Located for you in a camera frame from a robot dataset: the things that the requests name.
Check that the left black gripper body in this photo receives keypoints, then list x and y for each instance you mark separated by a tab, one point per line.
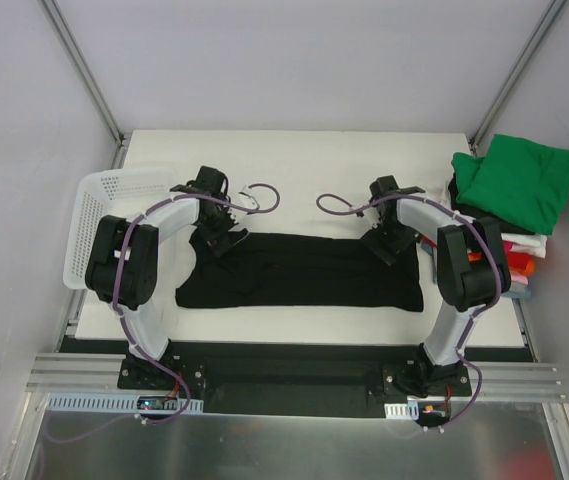
221	232

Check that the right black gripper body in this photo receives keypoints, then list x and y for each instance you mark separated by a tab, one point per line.
387	239

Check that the black graphic t-shirt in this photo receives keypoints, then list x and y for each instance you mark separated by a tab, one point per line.
272	269

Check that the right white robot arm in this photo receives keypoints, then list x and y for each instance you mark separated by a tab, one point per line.
471	274

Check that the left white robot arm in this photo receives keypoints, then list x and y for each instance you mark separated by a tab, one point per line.
123	265

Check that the orange folded t-shirt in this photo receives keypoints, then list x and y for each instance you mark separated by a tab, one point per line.
524	269

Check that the black folded t-shirt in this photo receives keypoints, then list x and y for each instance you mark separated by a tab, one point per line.
476	212

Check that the white plastic basket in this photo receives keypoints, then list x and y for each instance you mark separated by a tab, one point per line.
119	192

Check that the light blue folded t-shirt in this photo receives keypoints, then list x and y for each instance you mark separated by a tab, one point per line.
516	291

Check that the green folded t-shirt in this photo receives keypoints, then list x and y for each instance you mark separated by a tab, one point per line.
520	181

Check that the white folded t-shirt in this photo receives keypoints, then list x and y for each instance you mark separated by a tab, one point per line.
533	244

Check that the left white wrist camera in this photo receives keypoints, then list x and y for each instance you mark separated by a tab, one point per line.
246	199

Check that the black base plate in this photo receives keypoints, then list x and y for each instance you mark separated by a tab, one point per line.
339	381

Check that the right slotted cable duct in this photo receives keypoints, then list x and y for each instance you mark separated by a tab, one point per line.
402	411

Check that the slotted cable duct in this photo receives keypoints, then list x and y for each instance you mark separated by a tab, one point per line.
402	411
122	403

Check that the aluminium rail frame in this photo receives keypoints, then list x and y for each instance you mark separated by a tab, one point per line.
496	374

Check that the left slotted cable duct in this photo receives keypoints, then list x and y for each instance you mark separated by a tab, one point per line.
122	403

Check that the left aluminium corner post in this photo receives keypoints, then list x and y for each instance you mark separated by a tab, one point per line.
73	51

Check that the aluminium corner post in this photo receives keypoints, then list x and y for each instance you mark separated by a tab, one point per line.
73	51
516	73

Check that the right aluminium corner post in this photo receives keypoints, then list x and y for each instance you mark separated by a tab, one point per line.
516	73

